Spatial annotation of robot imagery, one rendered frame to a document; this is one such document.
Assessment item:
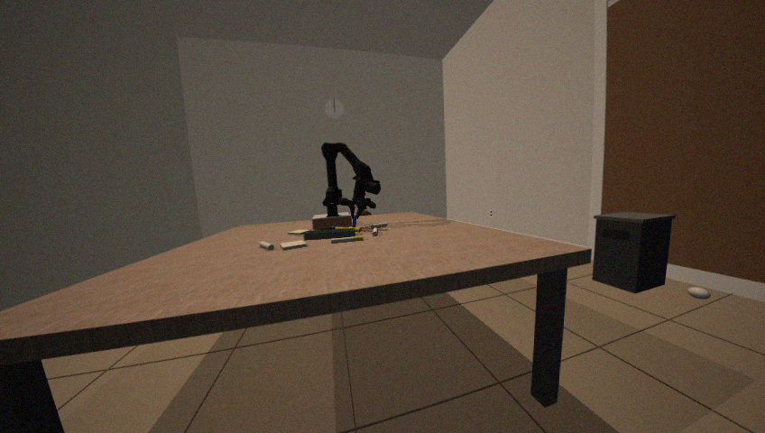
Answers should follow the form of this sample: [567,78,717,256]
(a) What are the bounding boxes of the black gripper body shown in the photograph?
[338,189,376,208]

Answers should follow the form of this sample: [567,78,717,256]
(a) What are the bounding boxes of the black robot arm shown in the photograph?
[321,143,381,217]

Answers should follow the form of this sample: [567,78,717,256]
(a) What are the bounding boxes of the grey keyboard with white letter keys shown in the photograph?
[303,228,355,240]

